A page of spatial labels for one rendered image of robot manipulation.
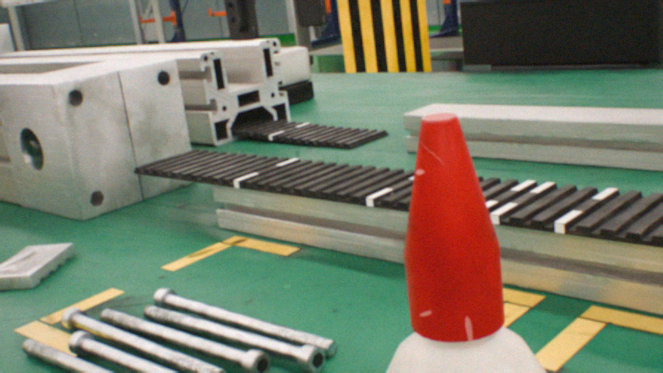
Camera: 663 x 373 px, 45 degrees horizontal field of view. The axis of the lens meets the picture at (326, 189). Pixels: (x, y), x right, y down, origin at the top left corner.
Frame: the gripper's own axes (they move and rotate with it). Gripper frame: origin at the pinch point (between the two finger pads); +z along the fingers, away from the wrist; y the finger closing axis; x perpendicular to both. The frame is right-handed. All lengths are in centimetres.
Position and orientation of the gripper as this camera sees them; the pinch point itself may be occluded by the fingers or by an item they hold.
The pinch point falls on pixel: (278, 18)
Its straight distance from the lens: 72.3
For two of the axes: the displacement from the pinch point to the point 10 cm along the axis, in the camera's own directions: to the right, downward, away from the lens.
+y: 6.7, -2.8, 6.8
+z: 1.3, 9.5, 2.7
